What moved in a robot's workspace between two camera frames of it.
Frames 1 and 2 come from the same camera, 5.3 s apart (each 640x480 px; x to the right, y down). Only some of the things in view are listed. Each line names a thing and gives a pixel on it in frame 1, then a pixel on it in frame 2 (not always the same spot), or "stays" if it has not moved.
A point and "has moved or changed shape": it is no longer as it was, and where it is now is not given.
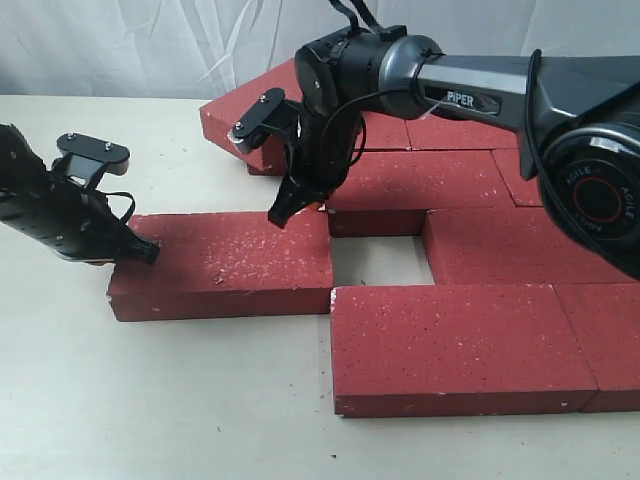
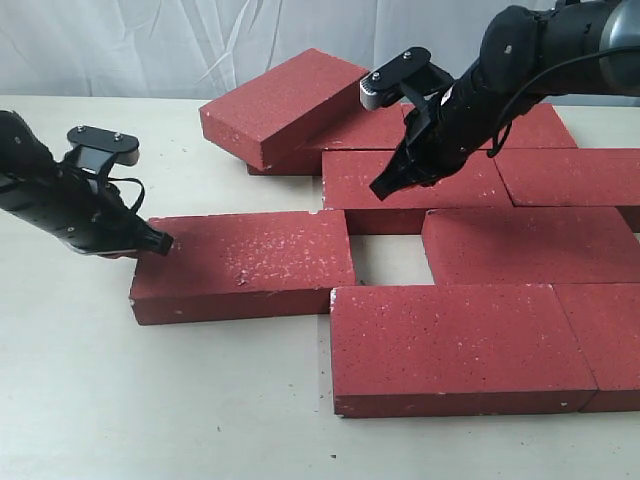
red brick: (226, 265) has moved or changed shape
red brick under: (387, 192) stays
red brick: (605, 317) stays
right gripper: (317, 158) to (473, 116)
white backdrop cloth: (190, 50) stays
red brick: (455, 350) stays
